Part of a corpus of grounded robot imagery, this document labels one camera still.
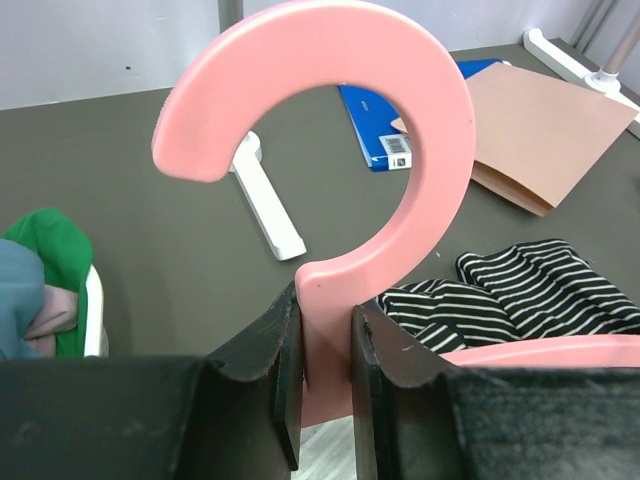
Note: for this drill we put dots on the pink cloth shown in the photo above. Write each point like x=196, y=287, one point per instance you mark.
x=59, y=314

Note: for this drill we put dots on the blue-grey cloth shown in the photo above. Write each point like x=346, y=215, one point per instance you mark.
x=22, y=298

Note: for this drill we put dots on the green cloth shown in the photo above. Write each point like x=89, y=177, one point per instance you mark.
x=67, y=255

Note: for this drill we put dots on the thick pink plastic hanger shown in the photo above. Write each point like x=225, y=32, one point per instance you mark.
x=214, y=105

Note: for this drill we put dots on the silver left rack pole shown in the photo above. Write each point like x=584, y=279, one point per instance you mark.
x=230, y=12

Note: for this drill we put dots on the black right-side left gripper right finger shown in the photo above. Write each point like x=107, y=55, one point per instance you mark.
x=559, y=408

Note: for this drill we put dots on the blue folder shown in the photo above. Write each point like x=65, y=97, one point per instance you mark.
x=384, y=147

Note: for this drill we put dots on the white laundry basket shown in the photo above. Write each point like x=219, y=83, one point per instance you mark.
x=96, y=342

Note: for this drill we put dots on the white rack base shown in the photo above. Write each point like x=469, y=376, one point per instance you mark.
x=273, y=219
x=574, y=72

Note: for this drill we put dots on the pink folder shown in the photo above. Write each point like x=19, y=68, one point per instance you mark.
x=540, y=133

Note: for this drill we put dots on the white left rack base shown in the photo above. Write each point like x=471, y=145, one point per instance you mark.
x=273, y=219

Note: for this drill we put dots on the black white striped tank top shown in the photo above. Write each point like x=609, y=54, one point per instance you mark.
x=531, y=290

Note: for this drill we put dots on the white right rack base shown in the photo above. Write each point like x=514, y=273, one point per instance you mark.
x=574, y=72

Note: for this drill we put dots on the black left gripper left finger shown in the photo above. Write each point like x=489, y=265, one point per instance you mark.
x=232, y=414

